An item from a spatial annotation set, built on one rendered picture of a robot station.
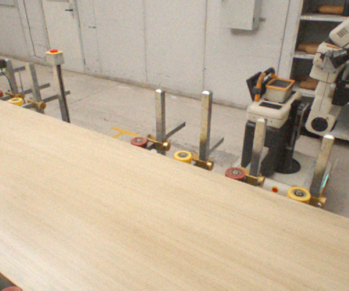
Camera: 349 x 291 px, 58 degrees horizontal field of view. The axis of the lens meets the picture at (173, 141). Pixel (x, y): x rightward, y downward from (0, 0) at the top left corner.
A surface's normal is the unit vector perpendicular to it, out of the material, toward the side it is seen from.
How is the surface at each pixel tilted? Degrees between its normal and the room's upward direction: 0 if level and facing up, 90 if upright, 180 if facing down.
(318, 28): 90
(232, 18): 90
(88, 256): 0
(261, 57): 90
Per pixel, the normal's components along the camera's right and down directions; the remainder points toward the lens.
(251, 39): -0.54, 0.40
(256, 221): 0.00, -0.88
